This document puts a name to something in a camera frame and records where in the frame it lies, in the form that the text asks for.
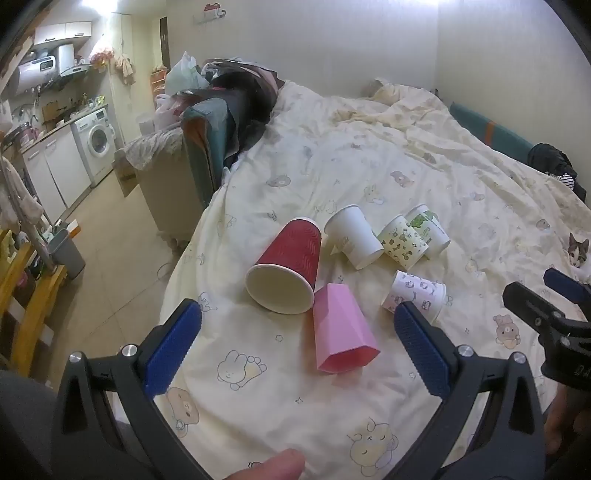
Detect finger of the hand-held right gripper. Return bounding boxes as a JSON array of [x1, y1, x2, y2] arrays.
[[502, 282, 565, 334], [544, 268, 591, 319]]

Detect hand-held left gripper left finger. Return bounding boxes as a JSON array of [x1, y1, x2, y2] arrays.
[[51, 299, 218, 480]]

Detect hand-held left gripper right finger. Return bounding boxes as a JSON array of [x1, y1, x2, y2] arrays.
[[392, 301, 548, 480]]

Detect purple patterned paper cup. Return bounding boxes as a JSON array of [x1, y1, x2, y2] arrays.
[[381, 270, 447, 322]]

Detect pink faceted plastic cup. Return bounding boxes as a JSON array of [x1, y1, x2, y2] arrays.
[[312, 283, 381, 374]]

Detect green patterned paper cup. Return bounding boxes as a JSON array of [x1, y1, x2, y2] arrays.
[[378, 215, 430, 272]]

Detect white cup with green print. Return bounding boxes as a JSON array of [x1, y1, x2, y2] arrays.
[[405, 204, 451, 259]]

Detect plain white paper cup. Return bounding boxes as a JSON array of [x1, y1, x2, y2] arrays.
[[324, 204, 385, 271]]

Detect red ribbed paper cup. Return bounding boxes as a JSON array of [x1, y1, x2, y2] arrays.
[[245, 217, 322, 315]]

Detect person's right hand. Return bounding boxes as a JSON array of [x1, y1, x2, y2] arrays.
[[545, 383, 591, 455]]

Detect person's left hand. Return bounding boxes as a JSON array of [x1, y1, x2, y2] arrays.
[[222, 449, 306, 480]]

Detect grey trash bin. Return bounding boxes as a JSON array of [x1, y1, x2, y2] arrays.
[[48, 228, 87, 280]]

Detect yellow wooden chair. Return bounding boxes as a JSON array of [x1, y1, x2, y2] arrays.
[[0, 228, 69, 365]]

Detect teal board with orange stripe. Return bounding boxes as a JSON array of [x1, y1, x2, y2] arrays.
[[450, 102, 536, 163]]

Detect beige sofa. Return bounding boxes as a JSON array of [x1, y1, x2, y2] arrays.
[[127, 124, 218, 243]]

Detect cardboard box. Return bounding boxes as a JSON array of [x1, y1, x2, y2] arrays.
[[113, 150, 139, 199]]

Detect teal padded board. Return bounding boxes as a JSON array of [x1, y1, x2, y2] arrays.
[[181, 98, 241, 206]]

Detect white floor cabinet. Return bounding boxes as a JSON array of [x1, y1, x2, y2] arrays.
[[21, 124, 92, 222]]

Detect cream printed blanket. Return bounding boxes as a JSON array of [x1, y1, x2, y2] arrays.
[[157, 80, 591, 480]]

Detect hanging pale clothes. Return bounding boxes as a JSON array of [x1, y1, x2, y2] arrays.
[[0, 157, 44, 232]]

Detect white washing machine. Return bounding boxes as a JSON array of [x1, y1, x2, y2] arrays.
[[71, 107, 117, 188]]

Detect cream pillow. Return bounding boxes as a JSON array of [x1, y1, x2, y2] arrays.
[[369, 78, 402, 102]]

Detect dark clothes pile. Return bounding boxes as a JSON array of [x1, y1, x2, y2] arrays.
[[203, 58, 287, 162]]

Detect white plastic bag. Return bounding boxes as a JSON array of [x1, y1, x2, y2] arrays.
[[165, 52, 211, 95]]

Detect hanging beige cloth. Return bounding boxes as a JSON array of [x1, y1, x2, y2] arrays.
[[115, 53, 136, 86]]

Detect pink flower bunch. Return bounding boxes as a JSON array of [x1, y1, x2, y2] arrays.
[[90, 41, 115, 65]]

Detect white range hood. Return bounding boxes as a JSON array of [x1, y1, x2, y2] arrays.
[[56, 44, 93, 78]]

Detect dark door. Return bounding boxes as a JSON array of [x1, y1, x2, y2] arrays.
[[158, 16, 169, 70]]

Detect white water heater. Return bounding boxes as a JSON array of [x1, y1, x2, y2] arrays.
[[2, 54, 60, 97]]

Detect white wall cabinet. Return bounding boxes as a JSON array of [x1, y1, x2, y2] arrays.
[[32, 21, 93, 47]]

